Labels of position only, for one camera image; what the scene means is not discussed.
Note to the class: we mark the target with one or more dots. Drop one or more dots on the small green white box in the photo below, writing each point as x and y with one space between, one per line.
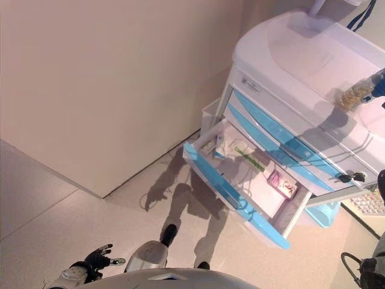
209 147

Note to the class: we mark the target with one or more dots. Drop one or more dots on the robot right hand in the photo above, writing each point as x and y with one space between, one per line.
377 87

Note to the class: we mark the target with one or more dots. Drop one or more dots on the blue lid waste bin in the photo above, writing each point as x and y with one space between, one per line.
325 213

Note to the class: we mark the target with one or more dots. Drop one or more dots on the clear yellow capsule bottle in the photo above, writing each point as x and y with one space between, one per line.
355 94

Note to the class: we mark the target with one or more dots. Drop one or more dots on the white plastic side bin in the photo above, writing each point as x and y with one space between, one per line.
210 116

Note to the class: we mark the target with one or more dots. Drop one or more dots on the white overbed table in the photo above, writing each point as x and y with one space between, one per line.
317 4

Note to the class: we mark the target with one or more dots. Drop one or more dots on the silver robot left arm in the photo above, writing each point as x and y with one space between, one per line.
72 275

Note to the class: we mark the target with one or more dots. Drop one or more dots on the grey robot torso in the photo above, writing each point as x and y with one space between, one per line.
180 281

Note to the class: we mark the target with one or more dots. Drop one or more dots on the white medical cart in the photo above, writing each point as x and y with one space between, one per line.
300 45

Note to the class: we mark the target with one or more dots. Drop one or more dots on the long white green box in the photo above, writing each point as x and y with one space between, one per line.
249 159

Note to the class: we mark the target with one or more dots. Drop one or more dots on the pink medicine box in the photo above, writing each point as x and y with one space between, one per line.
282 183

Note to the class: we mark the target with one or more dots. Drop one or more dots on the black cart keys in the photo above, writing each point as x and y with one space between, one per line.
358 176

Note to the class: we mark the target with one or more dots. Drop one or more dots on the blue front medicine drawer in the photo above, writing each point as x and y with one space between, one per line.
228 189

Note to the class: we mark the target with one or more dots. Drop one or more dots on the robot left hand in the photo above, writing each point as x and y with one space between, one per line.
96 259

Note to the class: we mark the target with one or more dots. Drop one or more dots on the blue front cart drawer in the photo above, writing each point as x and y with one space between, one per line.
255 129
261 116

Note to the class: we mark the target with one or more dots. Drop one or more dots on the blue white medicine box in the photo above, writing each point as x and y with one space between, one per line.
219 147

